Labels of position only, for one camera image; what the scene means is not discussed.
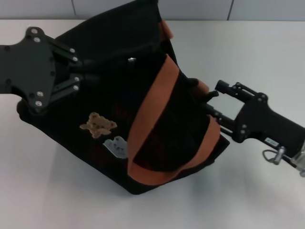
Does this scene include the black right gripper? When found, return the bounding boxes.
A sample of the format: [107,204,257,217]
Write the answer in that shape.
[205,80,305,156]

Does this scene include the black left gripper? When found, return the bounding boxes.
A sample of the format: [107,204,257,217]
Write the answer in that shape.
[0,26,100,115]

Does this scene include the black bag with orange handles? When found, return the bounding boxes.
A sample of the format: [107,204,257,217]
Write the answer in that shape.
[16,0,231,195]

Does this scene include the right arm connector with cable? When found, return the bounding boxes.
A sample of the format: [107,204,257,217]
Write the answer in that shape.
[262,146,295,166]

